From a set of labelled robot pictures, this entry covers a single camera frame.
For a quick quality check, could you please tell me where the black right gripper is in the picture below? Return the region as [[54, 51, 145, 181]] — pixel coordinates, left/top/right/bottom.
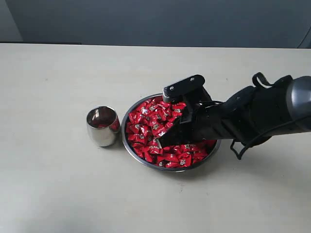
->
[[159, 75, 292, 148]]

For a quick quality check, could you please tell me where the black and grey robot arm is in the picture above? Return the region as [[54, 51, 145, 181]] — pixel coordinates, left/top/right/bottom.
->
[[158, 73, 311, 148]]

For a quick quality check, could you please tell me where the pile of red wrapped candies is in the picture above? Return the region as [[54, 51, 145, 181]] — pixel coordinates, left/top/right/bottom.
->
[[125, 97, 218, 168]]

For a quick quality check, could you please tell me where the round metal bowl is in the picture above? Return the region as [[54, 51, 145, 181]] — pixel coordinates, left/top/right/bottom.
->
[[121, 93, 222, 173]]

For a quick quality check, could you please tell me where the stainless steel cup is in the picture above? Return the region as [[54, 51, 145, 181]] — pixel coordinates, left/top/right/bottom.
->
[[86, 106, 121, 147]]

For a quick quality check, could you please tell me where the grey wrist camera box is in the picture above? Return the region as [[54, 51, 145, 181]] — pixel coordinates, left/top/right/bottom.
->
[[162, 74, 205, 102]]

